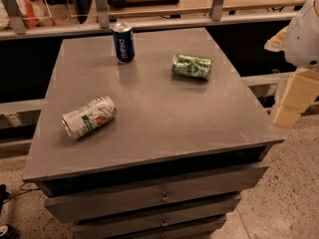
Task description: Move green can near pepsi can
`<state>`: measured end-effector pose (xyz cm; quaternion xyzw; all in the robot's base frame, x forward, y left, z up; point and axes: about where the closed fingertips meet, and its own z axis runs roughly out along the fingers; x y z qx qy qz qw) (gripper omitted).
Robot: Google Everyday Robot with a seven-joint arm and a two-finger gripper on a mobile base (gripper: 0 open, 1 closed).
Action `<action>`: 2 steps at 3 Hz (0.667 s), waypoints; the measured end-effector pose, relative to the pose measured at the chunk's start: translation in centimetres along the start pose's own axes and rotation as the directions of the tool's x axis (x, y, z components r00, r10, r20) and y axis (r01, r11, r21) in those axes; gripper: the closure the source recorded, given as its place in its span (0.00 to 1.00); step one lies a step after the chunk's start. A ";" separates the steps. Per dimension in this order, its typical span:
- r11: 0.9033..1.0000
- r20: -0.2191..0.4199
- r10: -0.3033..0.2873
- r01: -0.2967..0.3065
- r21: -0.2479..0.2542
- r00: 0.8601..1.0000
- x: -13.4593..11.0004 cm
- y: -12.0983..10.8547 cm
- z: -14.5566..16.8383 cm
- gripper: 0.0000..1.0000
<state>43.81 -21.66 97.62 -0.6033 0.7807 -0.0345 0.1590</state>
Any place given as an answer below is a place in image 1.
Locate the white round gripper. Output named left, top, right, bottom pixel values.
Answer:
left=272, top=0, right=319, bottom=128

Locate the green soda can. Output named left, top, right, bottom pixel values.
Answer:
left=171, top=54, right=212, bottom=81

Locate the blue pepsi can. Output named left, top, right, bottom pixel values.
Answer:
left=112, top=22, right=135, bottom=63

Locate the white 7up can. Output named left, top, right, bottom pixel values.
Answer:
left=62, top=96, right=117, bottom=139

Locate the grey drawer cabinet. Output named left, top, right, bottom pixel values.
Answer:
left=24, top=28, right=282, bottom=239

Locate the top drawer metal knob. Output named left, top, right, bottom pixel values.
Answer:
left=160, top=191, right=169, bottom=203

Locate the drawer metal knob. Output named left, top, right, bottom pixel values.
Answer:
left=160, top=191, right=169, bottom=203
left=161, top=219, right=168, bottom=227

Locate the orange white bag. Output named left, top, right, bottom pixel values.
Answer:
left=0, top=0, right=55, bottom=29

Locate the right metal rail bracket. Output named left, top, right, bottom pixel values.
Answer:
left=209, top=0, right=224, bottom=21

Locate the metal rail bracket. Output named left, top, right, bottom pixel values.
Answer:
left=1, top=0, right=27, bottom=35
left=95, top=0, right=110, bottom=29
left=209, top=0, right=224, bottom=21

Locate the middle metal rail bracket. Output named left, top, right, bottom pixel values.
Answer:
left=95, top=0, right=110, bottom=29

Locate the black floor cable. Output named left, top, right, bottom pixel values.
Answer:
left=2, top=182, right=40, bottom=205

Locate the left metal rail bracket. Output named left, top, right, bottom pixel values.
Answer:
left=1, top=0, right=27, bottom=35

